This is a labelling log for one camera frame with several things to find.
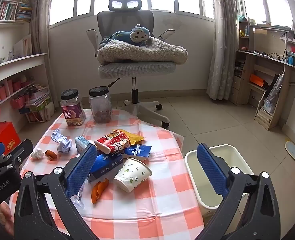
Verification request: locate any red instant noodle cup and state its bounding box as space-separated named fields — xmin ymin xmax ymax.
xmin=94 ymin=129 xmax=131 ymax=155

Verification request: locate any small brown peel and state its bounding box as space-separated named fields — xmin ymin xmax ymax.
xmin=45 ymin=149 xmax=58 ymax=161

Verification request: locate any orange peel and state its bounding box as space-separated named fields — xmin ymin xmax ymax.
xmin=91 ymin=178 xmax=109 ymax=204

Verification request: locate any light blue floor scale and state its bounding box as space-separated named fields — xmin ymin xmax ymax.
xmin=284 ymin=141 xmax=295 ymax=162

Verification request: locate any white bookshelf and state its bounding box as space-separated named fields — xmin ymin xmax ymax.
xmin=0 ymin=0 xmax=55 ymax=130

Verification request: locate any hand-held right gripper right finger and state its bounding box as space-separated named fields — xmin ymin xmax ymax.
xmin=196 ymin=143 xmax=281 ymax=240

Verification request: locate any side window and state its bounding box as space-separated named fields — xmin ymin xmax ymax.
xmin=239 ymin=0 xmax=275 ymax=27

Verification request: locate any clear jar of dried fruit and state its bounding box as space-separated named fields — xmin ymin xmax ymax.
xmin=88 ymin=86 xmax=113 ymax=124

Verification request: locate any row of upright books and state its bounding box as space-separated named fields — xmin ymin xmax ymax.
xmin=0 ymin=1 xmax=18 ymax=22

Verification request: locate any orange box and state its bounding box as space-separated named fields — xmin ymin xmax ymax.
xmin=249 ymin=74 xmax=265 ymax=88

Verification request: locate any red gift box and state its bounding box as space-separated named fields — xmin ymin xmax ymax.
xmin=0 ymin=121 xmax=21 ymax=153

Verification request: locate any clear plastic wrapper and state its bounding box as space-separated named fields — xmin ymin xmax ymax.
xmin=71 ymin=176 xmax=88 ymax=209

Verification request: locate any yellow snack packet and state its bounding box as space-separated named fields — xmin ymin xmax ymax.
xmin=117 ymin=129 xmax=146 ymax=147

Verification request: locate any pink storage basket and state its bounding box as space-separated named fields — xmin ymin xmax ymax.
xmin=10 ymin=96 xmax=26 ymax=110

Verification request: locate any long blue box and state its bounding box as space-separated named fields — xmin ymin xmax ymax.
xmin=89 ymin=152 xmax=124 ymax=182

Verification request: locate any small tissue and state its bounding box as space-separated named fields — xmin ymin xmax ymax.
xmin=31 ymin=148 xmax=46 ymax=159

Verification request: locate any white plastic bin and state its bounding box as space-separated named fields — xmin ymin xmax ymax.
xmin=184 ymin=144 xmax=255 ymax=227

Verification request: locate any black desk cable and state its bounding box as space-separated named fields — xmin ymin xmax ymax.
xmin=267 ymin=49 xmax=288 ymax=62

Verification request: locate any orange checkered tablecloth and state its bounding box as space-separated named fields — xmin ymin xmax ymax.
xmin=9 ymin=109 xmax=205 ymax=240

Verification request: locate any stack of colourful books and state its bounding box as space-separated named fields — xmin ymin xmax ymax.
xmin=15 ymin=4 xmax=33 ymax=22

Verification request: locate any person's left hand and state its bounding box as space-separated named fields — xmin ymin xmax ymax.
xmin=0 ymin=201 xmax=14 ymax=235

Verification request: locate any grey lace curtain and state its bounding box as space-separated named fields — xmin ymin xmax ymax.
xmin=207 ymin=0 xmax=245 ymax=101
xmin=29 ymin=0 xmax=56 ymax=110

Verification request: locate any small blue white box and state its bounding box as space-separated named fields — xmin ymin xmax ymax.
xmin=122 ymin=144 xmax=152 ymax=162

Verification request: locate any leaf print paper cup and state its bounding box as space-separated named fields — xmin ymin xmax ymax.
xmin=113 ymin=157 xmax=153 ymax=193

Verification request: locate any purple label nut jar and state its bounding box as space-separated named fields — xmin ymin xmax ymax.
xmin=60 ymin=88 xmax=87 ymax=127

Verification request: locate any grey office chair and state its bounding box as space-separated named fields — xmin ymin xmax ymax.
xmin=86 ymin=0 xmax=177 ymax=128

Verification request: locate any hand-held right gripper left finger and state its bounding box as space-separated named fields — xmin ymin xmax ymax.
xmin=14 ymin=144 xmax=99 ymax=240

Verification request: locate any white paper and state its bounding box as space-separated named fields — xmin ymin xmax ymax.
xmin=51 ymin=128 xmax=73 ymax=153

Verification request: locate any beige fleece blanket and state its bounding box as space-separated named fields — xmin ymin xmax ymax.
xmin=97 ymin=37 xmax=189 ymax=64

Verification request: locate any blue monkey plush toy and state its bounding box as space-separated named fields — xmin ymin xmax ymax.
xmin=99 ymin=24 xmax=155 ymax=47

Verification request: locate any wooden desk shelf unit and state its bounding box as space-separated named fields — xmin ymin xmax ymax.
xmin=229 ymin=17 xmax=295 ymax=130

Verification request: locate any light blue tissue packet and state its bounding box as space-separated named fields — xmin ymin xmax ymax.
xmin=74 ymin=136 xmax=94 ymax=159

